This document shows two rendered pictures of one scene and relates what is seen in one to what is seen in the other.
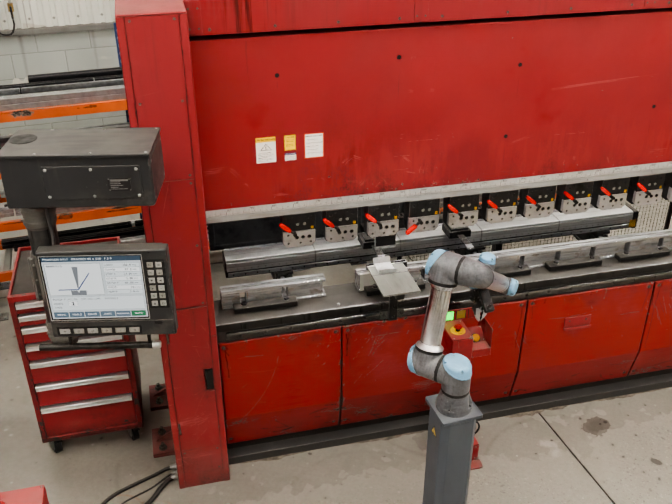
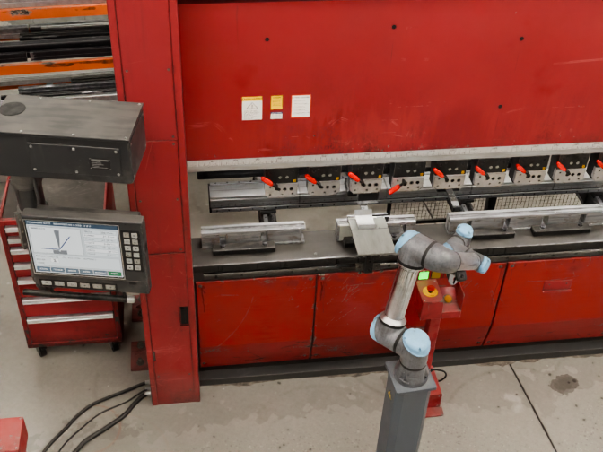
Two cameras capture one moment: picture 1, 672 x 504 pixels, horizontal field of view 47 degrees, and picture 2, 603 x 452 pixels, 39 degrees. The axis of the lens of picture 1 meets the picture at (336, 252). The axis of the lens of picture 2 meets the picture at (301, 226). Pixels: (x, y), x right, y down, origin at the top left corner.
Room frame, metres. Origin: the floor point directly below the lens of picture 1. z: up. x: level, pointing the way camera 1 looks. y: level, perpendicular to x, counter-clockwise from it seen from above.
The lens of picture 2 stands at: (0.03, -0.17, 3.56)
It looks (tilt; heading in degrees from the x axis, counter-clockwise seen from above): 39 degrees down; 4
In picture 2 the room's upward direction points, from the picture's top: 3 degrees clockwise
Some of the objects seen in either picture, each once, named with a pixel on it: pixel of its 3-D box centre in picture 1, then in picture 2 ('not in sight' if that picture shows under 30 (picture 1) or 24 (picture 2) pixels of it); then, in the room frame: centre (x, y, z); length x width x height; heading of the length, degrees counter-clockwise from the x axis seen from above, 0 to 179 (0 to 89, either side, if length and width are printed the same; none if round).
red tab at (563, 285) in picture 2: (578, 322); (557, 286); (3.37, -1.27, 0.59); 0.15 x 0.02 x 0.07; 104
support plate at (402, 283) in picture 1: (393, 279); (371, 236); (3.13, -0.27, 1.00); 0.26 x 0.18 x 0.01; 14
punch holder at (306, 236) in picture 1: (297, 226); (280, 178); (3.17, 0.18, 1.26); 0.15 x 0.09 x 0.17; 104
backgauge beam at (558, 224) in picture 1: (439, 237); (428, 186); (3.66, -0.55, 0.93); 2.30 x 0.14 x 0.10; 104
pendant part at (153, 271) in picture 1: (111, 286); (91, 247); (2.39, 0.81, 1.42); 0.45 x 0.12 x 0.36; 93
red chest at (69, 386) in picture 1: (83, 349); (69, 264); (3.25, 1.30, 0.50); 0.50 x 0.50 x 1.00; 14
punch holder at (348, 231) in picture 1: (339, 221); (323, 176); (3.22, -0.02, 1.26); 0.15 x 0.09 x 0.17; 104
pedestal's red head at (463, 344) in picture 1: (465, 333); (438, 294); (3.04, -0.62, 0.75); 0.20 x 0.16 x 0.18; 104
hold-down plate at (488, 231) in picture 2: (501, 273); (485, 233); (3.37, -0.84, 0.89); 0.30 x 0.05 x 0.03; 104
